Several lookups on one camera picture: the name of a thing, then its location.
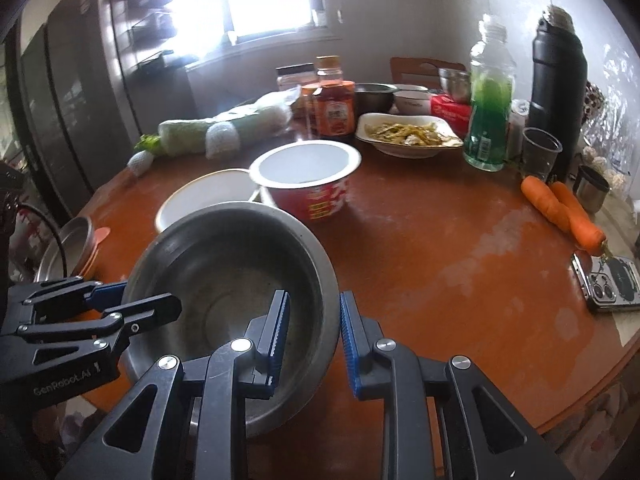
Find small steel cup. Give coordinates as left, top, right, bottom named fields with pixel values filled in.
left=572, top=165, right=612, bottom=213

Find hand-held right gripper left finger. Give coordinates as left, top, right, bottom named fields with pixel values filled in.
left=52, top=289, right=292, bottom=480

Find clear plastic bag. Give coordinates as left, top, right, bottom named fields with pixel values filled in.
left=582, top=45, right=640, bottom=201

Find wrapped napa cabbage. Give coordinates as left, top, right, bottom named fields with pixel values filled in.
left=157, top=95, right=296, bottom=157

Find wire shelf rack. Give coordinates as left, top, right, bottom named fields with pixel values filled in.
left=107, top=0, right=196, bottom=78

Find clear jar black lid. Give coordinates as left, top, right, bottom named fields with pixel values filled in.
left=276, top=63, right=317, bottom=88

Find grey refrigerator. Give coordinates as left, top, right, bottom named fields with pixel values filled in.
left=20, top=0, right=146, bottom=201

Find pink plate with ears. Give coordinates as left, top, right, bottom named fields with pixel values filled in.
left=75, top=226, right=112, bottom=278

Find grey foam-netted fruit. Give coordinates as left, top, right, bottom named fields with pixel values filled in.
left=126, top=151, right=155, bottom=177

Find orange sauce bottle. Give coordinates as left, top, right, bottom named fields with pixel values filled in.
left=312, top=56, right=357, bottom=138

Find large stainless steel bowl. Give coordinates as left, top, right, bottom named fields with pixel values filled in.
left=120, top=200, right=342, bottom=441

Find white foam-netted fruit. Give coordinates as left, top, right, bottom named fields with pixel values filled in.
left=206, top=122, right=240, bottom=161

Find red tissue pack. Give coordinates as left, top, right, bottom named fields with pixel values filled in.
left=430, top=94, right=473, bottom=133

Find dark steel bowl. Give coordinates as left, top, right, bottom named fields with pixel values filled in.
left=354, top=82, right=398, bottom=113

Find red sauce jar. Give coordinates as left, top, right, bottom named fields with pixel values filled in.
left=299, top=84, right=323, bottom=133

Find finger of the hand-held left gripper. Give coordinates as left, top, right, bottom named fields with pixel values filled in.
left=17, top=294, right=182, bottom=348
left=10, top=277, right=128, bottom=318

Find black thermos flask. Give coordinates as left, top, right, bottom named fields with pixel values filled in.
left=527, top=5, right=588, bottom=181

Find green drink bottle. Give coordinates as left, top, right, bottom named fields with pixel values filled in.
left=462, top=14, right=517, bottom=172

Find wooden chair back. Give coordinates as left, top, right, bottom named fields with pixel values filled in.
left=390, top=56, right=468, bottom=86

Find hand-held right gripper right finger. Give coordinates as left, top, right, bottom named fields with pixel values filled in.
left=339, top=291, right=576, bottom=480

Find white dish with food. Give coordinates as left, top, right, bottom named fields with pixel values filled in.
left=355, top=112, right=465, bottom=159

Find leafy green vegetable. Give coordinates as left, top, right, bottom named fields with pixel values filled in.
left=132, top=132, right=166, bottom=153

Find yellow bowl white inside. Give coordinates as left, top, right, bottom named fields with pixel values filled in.
left=154, top=167, right=263, bottom=233

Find white ceramic bowl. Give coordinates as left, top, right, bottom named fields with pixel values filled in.
left=392, top=85, right=433, bottom=116

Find red instant noodle bowl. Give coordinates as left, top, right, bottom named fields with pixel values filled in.
left=248, top=140, right=362, bottom=223

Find smartphone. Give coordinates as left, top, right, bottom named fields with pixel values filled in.
left=571, top=251, right=640, bottom=315

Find clear plastic cup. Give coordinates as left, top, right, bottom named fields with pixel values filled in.
left=521, top=127, right=563, bottom=181

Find small stainless steel bowl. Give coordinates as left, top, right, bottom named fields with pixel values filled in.
left=439, top=67, right=473, bottom=103

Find stainless steel plate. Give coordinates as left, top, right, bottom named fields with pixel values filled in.
left=34, top=216, right=96, bottom=283

